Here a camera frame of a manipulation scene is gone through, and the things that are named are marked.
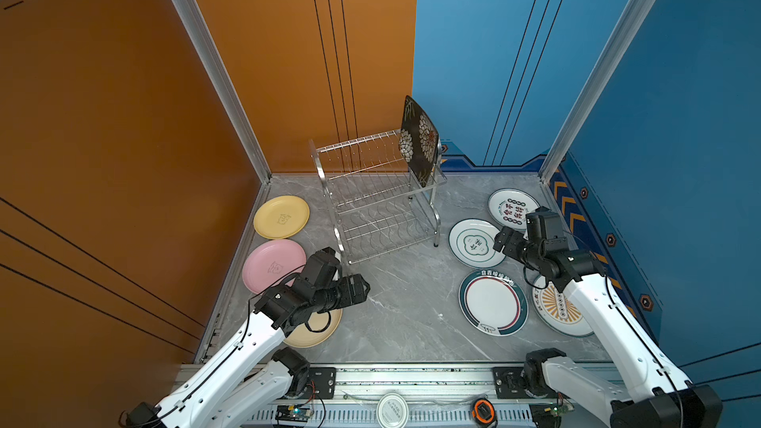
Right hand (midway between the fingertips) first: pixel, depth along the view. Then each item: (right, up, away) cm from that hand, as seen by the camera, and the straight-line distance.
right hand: (504, 242), depth 80 cm
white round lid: (-31, -35, -15) cm, 49 cm away
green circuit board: (-55, -40, -9) cm, 68 cm away
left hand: (-39, -12, -4) cm, 41 cm away
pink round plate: (-71, -9, +16) cm, 74 cm away
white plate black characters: (+13, +9, +29) cm, 33 cm away
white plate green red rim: (+1, -20, +12) cm, 24 cm away
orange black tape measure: (-10, -37, -13) cm, 40 cm away
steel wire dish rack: (-35, +11, -9) cm, 37 cm away
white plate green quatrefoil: (-4, -3, +20) cm, 20 cm away
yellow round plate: (-71, +5, +27) cm, 76 cm away
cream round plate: (-46, -16, -15) cm, 51 cm away
